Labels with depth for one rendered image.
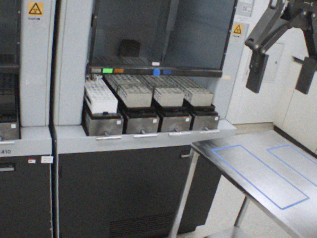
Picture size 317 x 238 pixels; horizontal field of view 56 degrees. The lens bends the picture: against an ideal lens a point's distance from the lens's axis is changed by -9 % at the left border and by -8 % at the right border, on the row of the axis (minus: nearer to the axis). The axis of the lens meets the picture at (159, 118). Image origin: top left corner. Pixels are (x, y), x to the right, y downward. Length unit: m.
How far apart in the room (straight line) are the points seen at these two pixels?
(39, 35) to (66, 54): 0.12
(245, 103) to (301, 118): 0.61
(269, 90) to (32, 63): 2.67
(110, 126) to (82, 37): 0.36
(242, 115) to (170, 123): 2.03
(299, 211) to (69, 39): 0.95
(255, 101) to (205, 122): 1.95
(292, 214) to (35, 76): 0.97
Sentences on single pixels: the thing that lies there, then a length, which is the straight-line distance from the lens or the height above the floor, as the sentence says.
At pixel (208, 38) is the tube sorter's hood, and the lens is 1.39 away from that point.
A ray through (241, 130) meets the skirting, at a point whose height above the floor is 0.02.
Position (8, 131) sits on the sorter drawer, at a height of 0.77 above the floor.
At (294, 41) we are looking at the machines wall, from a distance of 3.46.
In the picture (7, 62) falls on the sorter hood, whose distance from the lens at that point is 1.18.
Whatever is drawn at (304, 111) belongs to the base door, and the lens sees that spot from 3.38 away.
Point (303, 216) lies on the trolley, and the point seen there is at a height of 0.82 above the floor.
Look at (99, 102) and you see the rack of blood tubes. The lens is 1.24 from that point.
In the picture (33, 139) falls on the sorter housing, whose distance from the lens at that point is 1.22.
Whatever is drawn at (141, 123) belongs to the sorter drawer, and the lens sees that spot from 1.29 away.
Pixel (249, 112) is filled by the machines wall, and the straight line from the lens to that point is 3.37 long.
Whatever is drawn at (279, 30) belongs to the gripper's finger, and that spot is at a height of 1.30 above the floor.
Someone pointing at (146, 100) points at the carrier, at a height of 0.85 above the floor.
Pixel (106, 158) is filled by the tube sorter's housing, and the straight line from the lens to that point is 1.32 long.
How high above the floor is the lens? 1.34
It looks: 24 degrees down
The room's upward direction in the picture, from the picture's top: 11 degrees clockwise
